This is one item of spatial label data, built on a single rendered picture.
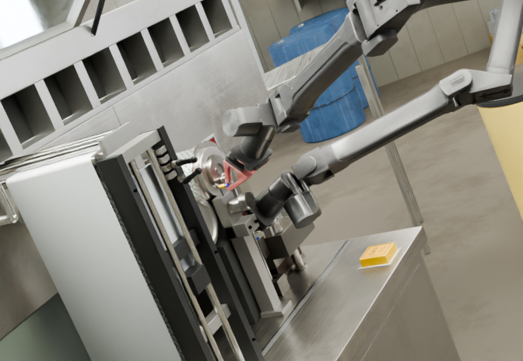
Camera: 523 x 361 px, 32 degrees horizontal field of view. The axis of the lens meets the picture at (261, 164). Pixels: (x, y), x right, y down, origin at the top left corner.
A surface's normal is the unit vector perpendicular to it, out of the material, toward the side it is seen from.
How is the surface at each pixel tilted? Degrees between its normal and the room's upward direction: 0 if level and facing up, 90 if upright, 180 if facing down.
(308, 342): 0
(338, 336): 0
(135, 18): 90
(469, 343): 0
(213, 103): 90
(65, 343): 90
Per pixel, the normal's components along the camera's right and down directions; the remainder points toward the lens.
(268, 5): -0.10, 0.29
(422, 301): 0.83, -0.20
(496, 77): -0.29, -0.28
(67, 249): -0.43, 0.39
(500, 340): -0.37, -0.90
